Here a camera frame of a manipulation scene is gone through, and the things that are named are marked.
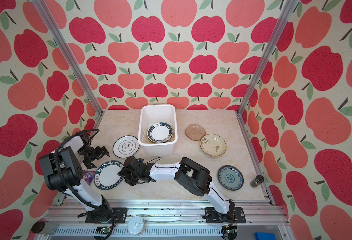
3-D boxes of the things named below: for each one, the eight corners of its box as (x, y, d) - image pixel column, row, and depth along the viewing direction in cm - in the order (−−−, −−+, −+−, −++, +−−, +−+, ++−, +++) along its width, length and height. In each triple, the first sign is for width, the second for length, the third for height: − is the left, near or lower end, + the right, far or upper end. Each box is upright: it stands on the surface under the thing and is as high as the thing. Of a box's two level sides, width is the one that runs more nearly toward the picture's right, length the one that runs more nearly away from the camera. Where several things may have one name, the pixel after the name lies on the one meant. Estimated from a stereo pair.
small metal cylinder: (248, 186, 86) (256, 179, 77) (250, 181, 88) (258, 173, 79) (254, 189, 85) (262, 183, 76) (256, 184, 87) (265, 177, 78)
